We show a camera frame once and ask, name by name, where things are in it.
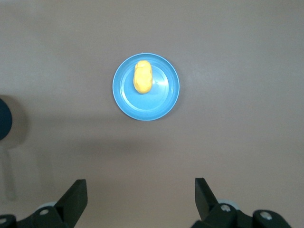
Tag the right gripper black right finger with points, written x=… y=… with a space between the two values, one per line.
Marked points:
x=206 y=206

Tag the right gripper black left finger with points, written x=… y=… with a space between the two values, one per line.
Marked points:
x=71 y=206

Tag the yellow potato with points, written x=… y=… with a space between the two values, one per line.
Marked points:
x=142 y=78

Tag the black cooking pot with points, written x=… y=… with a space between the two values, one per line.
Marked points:
x=4 y=118

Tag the blue round plate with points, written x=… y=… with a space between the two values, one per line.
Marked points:
x=152 y=104

